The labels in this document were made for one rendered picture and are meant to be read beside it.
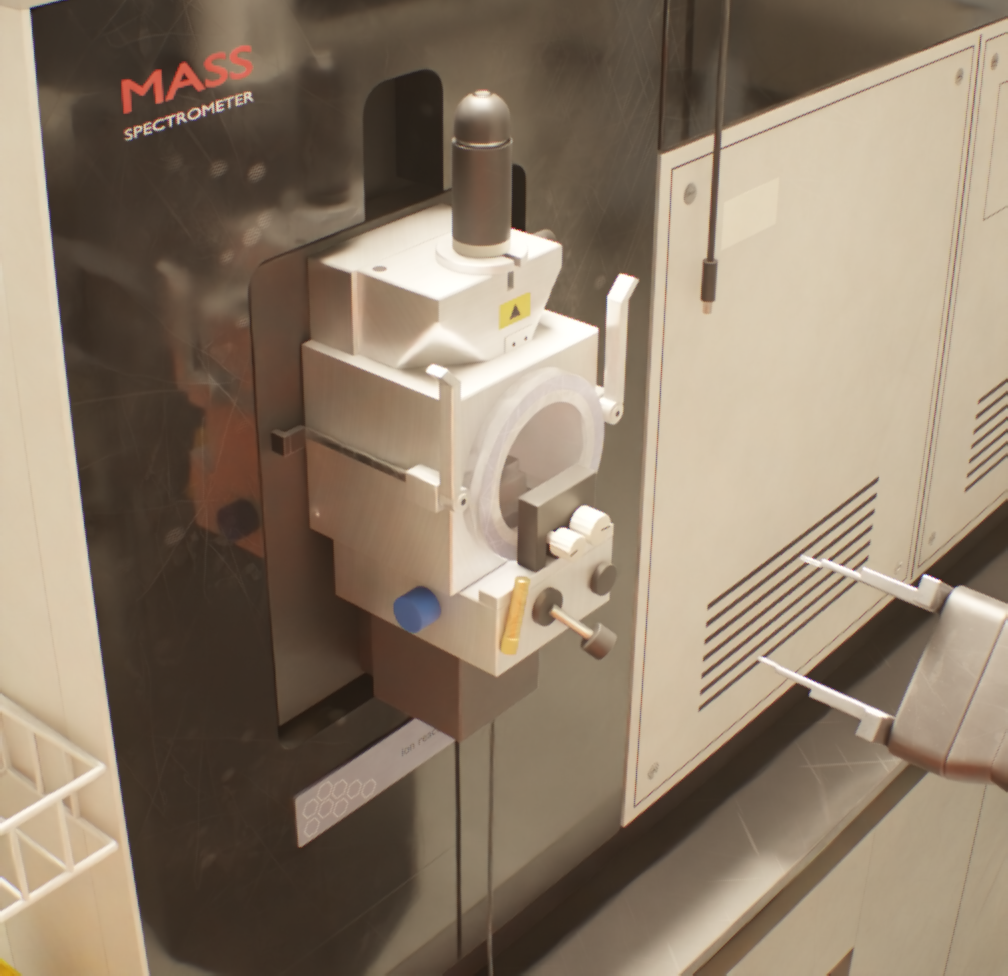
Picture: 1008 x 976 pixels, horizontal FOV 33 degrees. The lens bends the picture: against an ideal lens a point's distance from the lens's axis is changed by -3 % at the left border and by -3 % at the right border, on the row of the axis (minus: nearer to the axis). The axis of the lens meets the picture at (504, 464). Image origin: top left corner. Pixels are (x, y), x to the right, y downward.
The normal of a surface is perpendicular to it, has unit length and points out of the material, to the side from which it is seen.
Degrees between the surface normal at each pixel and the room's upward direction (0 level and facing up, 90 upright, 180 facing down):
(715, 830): 0
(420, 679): 90
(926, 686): 54
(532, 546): 90
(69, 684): 90
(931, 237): 90
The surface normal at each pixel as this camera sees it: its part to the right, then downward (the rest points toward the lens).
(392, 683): -0.65, 0.36
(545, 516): 0.76, 0.32
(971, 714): -0.47, -0.21
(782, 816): 0.01, -0.88
